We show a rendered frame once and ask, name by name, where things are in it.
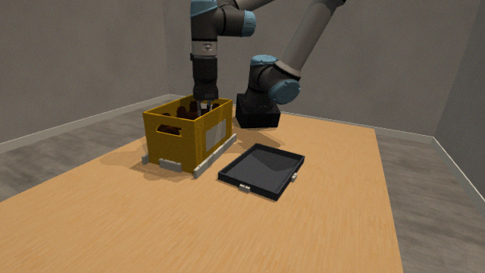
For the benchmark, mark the yellow crate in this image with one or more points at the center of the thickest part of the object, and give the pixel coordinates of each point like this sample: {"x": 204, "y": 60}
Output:
{"x": 199, "y": 138}

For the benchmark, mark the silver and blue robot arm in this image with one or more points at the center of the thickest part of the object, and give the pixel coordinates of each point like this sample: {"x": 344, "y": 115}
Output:
{"x": 270, "y": 81}

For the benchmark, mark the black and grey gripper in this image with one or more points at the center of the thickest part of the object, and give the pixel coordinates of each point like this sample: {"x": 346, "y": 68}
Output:
{"x": 204, "y": 70}

